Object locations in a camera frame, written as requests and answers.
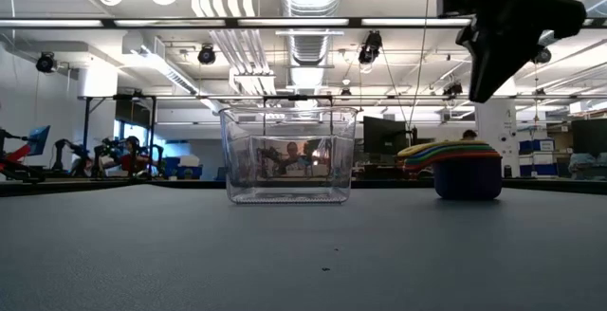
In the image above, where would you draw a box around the purple measuring cup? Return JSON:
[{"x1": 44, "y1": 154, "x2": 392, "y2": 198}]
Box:
[{"x1": 432, "y1": 156, "x2": 504, "y2": 201}]

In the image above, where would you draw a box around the clear plastic basket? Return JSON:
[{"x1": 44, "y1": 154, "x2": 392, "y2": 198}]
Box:
[{"x1": 219, "y1": 106, "x2": 359, "y2": 206}]

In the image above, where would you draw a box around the blue screen monitor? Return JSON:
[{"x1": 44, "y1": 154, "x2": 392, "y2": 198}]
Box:
[{"x1": 26, "y1": 124, "x2": 51, "y2": 157}]

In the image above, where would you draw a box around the silver ventilation duct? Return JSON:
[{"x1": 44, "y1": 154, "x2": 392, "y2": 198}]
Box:
[{"x1": 279, "y1": 0, "x2": 345, "y2": 89}]

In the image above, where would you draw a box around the large dark screen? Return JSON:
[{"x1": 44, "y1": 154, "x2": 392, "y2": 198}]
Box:
[{"x1": 571, "y1": 119, "x2": 607, "y2": 163}]

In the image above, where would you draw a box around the blue storage bin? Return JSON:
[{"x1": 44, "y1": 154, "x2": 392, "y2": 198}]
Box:
[{"x1": 519, "y1": 138, "x2": 556, "y2": 155}]

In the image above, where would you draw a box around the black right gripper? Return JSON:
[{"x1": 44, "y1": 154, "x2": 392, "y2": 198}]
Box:
[{"x1": 455, "y1": 0, "x2": 588, "y2": 104}]

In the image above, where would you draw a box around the black metal gantry frame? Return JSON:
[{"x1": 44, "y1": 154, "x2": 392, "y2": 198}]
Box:
[{"x1": 78, "y1": 93, "x2": 157, "y2": 179}]

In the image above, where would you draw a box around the black monitor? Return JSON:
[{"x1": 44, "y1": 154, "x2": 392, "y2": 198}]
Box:
[{"x1": 362, "y1": 116, "x2": 410, "y2": 156}]

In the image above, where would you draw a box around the black table frame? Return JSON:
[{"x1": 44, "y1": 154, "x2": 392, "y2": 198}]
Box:
[{"x1": 0, "y1": 176, "x2": 607, "y2": 197}]

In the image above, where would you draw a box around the teal measuring cup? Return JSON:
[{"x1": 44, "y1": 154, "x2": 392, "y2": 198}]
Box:
[{"x1": 405, "y1": 147, "x2": 499, "y2": 165}]

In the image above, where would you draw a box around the yellow measuring cup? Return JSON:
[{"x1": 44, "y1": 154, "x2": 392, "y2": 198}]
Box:
[{"x1": 396, "y1": 139, "x2": 490, "y2": 158}]

